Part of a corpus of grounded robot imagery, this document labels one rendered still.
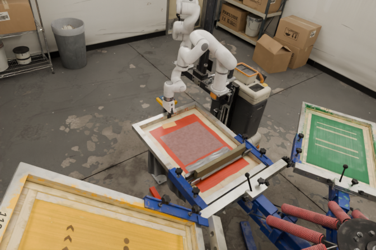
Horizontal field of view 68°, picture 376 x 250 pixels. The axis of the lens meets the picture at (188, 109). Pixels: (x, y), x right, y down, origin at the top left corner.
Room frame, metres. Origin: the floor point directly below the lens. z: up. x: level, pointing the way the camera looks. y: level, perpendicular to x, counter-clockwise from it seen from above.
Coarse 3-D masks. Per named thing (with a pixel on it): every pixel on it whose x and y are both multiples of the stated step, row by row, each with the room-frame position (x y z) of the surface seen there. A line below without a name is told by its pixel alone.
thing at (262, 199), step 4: (260, 196) 0.94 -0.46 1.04; (264, 196) 0.94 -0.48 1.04; (256, 200) 0.91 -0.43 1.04; (260, 200) 0.91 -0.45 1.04; (264, 200) 0.92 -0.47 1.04; (268, 200) 0.92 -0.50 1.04; (260, 204) 0.89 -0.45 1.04; (264, 204) 0.89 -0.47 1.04; (268, 204) 0.90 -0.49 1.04; (272, 204) 0.90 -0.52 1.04; (260, 208) 0.88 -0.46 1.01; (264, 208) 0.87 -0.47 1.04; (268, 208) 0.87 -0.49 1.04; (272, 208) 0.87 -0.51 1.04; (276, 208) 0.88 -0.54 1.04; (264, 212) 0.86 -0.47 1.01; (268, 212) 0.85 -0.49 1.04; (272, 212) 0.85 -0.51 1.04; (276, 212) 0.87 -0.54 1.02
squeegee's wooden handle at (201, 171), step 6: (234, 150) 1.25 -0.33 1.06; (240, 150) 1.27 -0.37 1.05; (222, 156) 1.19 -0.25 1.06; (228, 156) 1.20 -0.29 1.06; (234, 156) 1.24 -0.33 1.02; (210, 162) 1.13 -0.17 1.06; (216, 162) 1.13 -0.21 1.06; (222, 162) 1.17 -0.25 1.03; (198, 168) 1.07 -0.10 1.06; (204, 168) 1.07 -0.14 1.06; (210, 168) 1.10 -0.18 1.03; (216, 168) 1.14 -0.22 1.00; (198, 174) 1.04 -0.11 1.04; (204, 174) 1.07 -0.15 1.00
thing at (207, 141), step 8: (176, 120) 1.59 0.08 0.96; (184, 120) 1.61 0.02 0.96; (192, 120) 1.62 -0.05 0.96; (200, 120) 1.63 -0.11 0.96; (184, 128) 1.52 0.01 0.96; (192, 128) 1.53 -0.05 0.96; (200, 128) 1.54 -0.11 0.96; (208, 128) 1.55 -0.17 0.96; (192, 136) 1.44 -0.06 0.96; (200, 136) 1.45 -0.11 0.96; (208, 136) 1.46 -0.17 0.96; (216, 136) 1.47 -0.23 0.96; (200, 144) 1.37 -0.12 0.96; (208, 144) 1.38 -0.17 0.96; (216, 144) 1.39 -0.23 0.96; (224, 144) 1.40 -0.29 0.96; (208, 152) 1.31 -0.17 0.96; (240, 160) 1.27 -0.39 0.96; (224, 168) 1.18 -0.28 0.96; (232, 168) 1.19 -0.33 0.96; (240, 168) 1.20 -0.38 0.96
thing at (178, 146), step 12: (156, 132) 1.44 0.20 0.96; (168, 132) 1.46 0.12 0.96; (180, 132) 1.47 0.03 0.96; (168, 144) 1.33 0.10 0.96; (180, 144) 1.35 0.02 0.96; (192, 144) 1.36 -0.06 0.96; (180, 156) 1.24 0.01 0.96; (192, 156) 1.25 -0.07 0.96; (204, 156) 1.27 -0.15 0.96; (192, 180) 1.06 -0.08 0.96; (204, 180) 1.07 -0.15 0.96; (216, 180) 1.08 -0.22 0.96
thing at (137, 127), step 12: (180, 108) 1.71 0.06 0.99; (192, 108) 1.76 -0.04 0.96; (204, 108) 1.74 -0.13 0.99; (144, 120) 1.51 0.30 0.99; (156, 120) 1.54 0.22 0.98; (216, 120) 1.61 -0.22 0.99; (228, 132) 1.49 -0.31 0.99; (240, 144) 1.39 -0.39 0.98; (156, 156) 1.20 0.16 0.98; (252, 156) 1.30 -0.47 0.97; (168, 168) 1.10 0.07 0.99; (252, 168) 1.18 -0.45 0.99; (264, 168) 1.20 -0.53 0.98; (240, 180) 1.08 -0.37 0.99; (216, 192) 0.97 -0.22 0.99; (228, 192) 0.99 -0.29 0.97
